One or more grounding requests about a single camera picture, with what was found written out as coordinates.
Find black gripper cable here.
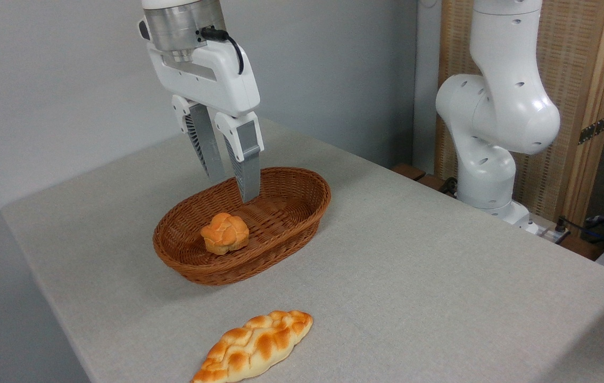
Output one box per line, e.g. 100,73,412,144
200,27,245,76

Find black plug with cable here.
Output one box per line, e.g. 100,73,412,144
553,215,604,241

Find brown wooden base board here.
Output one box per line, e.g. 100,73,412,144
391,163,458,198

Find wooden rattan folding screen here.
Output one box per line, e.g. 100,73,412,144
434,0,604,224

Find long braided bread loaf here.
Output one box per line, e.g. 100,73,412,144
191,310,314,383

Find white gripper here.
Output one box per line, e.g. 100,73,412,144
145,38,264,204

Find brown oval wicker basket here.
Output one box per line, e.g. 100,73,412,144
153,166,332,286

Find dark metal screen hinge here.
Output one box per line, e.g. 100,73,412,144
578,114,604,146

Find small round bread roll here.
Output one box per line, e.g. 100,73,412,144
200,212,250,256

